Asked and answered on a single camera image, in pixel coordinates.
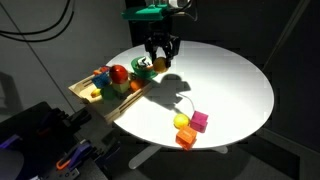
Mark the orange cube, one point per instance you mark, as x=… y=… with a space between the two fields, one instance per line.
x=186 y=137

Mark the purple orange clamp front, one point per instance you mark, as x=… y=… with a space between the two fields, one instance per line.
x=75 y=156

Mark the blue cube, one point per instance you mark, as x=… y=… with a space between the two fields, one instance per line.
x=101 y=80

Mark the yellow banana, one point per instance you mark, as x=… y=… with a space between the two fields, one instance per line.
x=96 y=93

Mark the red apple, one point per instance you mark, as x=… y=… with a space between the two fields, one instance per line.
x=118 y=74

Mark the white black patterned cube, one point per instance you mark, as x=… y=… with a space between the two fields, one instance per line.
x=144 y=63

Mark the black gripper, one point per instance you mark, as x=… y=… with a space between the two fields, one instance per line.
x=159 y=35

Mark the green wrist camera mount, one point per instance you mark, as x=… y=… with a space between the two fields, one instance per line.
x=149 y=13

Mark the green bowl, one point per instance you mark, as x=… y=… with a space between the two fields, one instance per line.
x=143 y=73

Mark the orange fruit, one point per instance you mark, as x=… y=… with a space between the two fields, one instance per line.
x=136 y=84

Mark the green cube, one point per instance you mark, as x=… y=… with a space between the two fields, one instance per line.
x=108 y=93

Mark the magenta cube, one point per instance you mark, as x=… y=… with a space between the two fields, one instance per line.
x=199 y=121

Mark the yellow-green block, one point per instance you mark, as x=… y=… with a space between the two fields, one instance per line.
x=121 y=88

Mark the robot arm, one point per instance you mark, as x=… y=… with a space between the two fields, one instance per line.
x=175 y=7

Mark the red orange small toy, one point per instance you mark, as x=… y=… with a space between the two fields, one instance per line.
x=102 y=69

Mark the grey rounded robot base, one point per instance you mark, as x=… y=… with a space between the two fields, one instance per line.
x=11 y=163

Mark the wooden crate tray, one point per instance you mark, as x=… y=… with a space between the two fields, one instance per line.
x=108 y=109

